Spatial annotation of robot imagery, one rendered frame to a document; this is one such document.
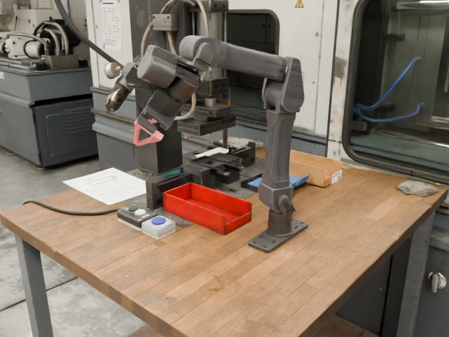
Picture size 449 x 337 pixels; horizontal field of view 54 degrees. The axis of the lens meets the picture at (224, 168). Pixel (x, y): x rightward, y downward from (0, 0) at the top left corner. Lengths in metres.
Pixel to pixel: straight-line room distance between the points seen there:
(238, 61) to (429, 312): 1.36
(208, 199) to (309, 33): 0.91
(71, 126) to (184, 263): 3.62
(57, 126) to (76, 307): 2.36
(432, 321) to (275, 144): 1.17
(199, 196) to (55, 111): 3.25
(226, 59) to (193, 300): 0.52
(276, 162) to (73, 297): 1.78
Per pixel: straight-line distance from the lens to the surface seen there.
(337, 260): 1.13
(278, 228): 1.17
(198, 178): 1.44
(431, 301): 1.96
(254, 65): 1.00
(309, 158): 1.69
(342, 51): 1.82
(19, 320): 2.57
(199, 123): 1.40
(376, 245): 1.22
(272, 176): 1.10
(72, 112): 4.58
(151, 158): 1.66
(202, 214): 1.24
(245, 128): 2.20
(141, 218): 1.26
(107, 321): 2.42
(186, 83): 0.92
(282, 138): 1.08
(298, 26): 1.98
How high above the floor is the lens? 1.47
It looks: 20 degrees down
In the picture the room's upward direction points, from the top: straight up
